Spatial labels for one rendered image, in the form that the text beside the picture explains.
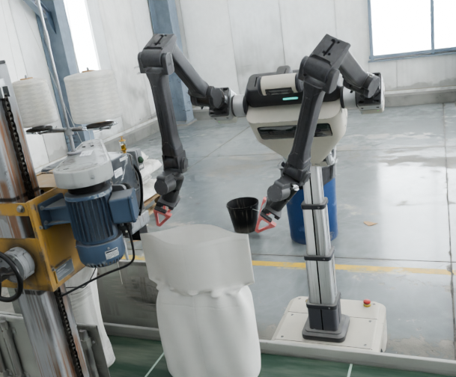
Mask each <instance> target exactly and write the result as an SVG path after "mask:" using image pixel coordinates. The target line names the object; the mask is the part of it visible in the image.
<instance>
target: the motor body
mask: <svg viewBox="0 0 456 377"><path fill-rule="evenodd" d="M111 194H112V186H111V185H110V184H108V183H107V184H106V186H105V187H104V188H102V189H100V190H98V191H94V192H91V193H87V194H70V193H68V192H67V193H65V195H64V199H65V203H66V207H67V212H68V211H69V212H68V215H69V219H70V224H71V227H72V230H73V235H74V239H75V240H76V246H75V248H77V251H78V254H79V259H80V260H81V262H82V263H83V264H84V265H85V266H87V267H89V268H102V267H106V266H110V265H112V264H114V263H116V262H118V261H119V260H120V259H121V258H122V257H123V256H124V253H125V244H124V236H123V233H122V231H121V230H119V229H118V227H117V225H116V224H114V223H113V221H112V220H111V216H110V213H109V207H108V200H109V198H110V195H111Z"/></svg>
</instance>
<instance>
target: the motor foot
mask: <svg viewBox="0 0 456 377"><path fill-rule="evenodd" d="M37 209H38V212H39V215H40V220H41V223H42V226H43V229H44V230H46V229H48V228H50V227H51V226H53V225H55V224H66V223H70V219H69V215H68V212H67V207H66V203H65V199H64V196H63V194H62V193H58V194H56V195H55V196H53V197H51V198H49V199H47V200H45V201H43V202H41V203H39V204H38V205H37Z"/></svg>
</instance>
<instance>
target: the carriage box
mask: <svg viewBox="0 0 456 377"><path fill-rule="evenodd" d="M36 176H37V181H38V185H39V187H40V193H41V195H39V196H37V197H35V198H33V199H31V200H29V201H27V202H26V203H0V216H29V217H30V219H31V225H32V227H33V231H34V234H32V235H31V236H29V237H28V238H26V239H15V238H0V252H2V253H5V252H6V251H9V250H10V249H11V248H15V247H20V248H23V249H25V250H27V252H29V253H30V255H31V256H32V258H33V260H34V264H35V269H34V274H32V275H31V276H29V277H28V278H26V279H25V280H24V281H23V289H35V290H45V291H50V292H54V291H56V290H57V288H58V287H60V285H62V284H63V283H65V282H66V281H67V280H69V279H70V278H71V277H72V276H74V275H75V274H76V273H77V272H79V271H80V270H82V269H83V268H84V267H85V265H84V264H83V263H82V262H81V260H80V259H79V254H78V251H77V248H75V246H76V240H75V239H74V235H73V230H72V227H71V224H70V223H66V224H55V225H53V226H51V227H50V228H48V229H46V230H44V229H43V226H42V223H41V220H40V215H39V212H38V209H37V205H38V204H39V203H41V202H43V201H45V200H47V199H49V198H51V197H53V196H55V195H56V194H58V193H62V194H63V196H64V195H65V193H67V192H68V190H67V189H62V188H58V187H57V186H56V183H55V178H54V174H53V172H40V173H39V174H36ZM70 258H71V259H72V261H73V267H74V271H72V272H71V273H70V274H69V275H68V276H66V277H65V278H63V279H62V280H61V281H59V282H58V278H57V274H56V272H55V270H56V269H57V268H58V267H59V266H61V265H62V264H64V263H65V262H67V261H68V260H69V259H70ZM1 287H9V288H17V283H13V282H10V281H9V280H4V281H2V282H1Z"/></svg>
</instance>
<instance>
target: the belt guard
mask: <svg viewBox="0 0 456 377"><path fill-rule="evenodd" d="M91 143H92V145H93V146H92V147H91ZM83 145H84V146H85V147H84V146H83ZM76 150H81V151H86V150H93V152H92V154H91V155H90V156H82V157H79V156H80V154H81V153H80V154H77V155H74V156H67V157H66V158H65V159H64V160H63V161H62V162H61V163H60V164H59V165H58V166H57V167H56V168H55V169H54V170H53V174H54V178H55V183H56V186H57V187H58V188H59V189H79V188H84V187H88V186H92V185H96V184H98V183H102V182H104V181H107V180H109V179H110V178H112V177H113V176H114V173H113V169H112V163H111V159H110V158H109V154H108V152H107V150H106V147H105V144H104V143H103V140H102V139H92V140H88V141H84V142H82V143H81V144H80V145H79V146H78V147H77V148H76Z"/></svg>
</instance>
